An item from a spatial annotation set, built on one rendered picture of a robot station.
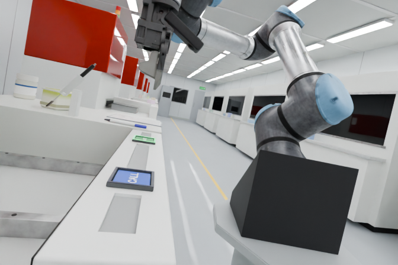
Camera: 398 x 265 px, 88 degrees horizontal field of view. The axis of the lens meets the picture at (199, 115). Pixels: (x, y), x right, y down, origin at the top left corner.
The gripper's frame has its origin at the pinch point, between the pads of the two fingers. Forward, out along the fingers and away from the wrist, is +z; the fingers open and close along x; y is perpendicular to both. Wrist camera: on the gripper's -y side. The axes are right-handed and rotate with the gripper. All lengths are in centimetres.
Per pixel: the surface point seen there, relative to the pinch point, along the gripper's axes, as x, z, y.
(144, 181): 26.9, 14.2, -0.7
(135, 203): 31.3, 15.1, -0.2
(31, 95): -41, 12, 49
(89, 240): 38.1, 14.7, 2.6
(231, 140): -582, 93, -260
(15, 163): -8.0, 27.7, 32.5
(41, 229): 19.0, 27.0, 13.4
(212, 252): -89, 111, -63
